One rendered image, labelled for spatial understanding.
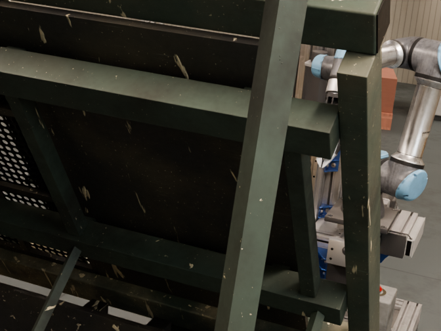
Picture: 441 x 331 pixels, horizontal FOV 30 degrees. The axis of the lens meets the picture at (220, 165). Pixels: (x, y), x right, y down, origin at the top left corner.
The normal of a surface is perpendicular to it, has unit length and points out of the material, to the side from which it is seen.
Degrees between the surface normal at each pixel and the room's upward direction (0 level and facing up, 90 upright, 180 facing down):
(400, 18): 90
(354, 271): 122
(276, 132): 83
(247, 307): 83
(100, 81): 33
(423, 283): 0
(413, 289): 0
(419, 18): 90
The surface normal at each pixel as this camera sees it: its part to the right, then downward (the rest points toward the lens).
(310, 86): -0.37, 0.26
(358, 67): -0.14, -0.66
